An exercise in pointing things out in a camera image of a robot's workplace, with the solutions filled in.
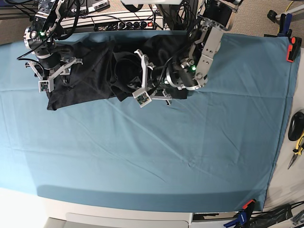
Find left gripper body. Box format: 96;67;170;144
134;49;172;105

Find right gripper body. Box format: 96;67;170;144
23;53;83;82

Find black T-shirt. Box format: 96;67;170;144
47;35;188;111

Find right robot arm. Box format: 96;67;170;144
17;0;81;84

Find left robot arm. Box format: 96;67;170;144
133;0;242;107

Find white power strip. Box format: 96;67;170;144
93;19;164;31

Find blue table cloth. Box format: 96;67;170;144
0;34;300;212

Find black caster wheel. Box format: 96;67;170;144
267;10;277;23

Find orange black clamp top right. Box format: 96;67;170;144
286;37;302;63

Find blue clamp top right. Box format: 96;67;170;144
277;13;293;38

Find black computer mouse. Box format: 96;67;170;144
288;111;304;141

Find orange blue clamp bottom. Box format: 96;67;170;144
223;199;256;228

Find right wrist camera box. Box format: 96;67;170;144
38;80;54;93

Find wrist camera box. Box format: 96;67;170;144
38;80;54;93
133;88;152;108

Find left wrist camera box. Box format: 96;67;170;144
133;88;152;108

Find yellow handled pliers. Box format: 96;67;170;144
287;133;304;169

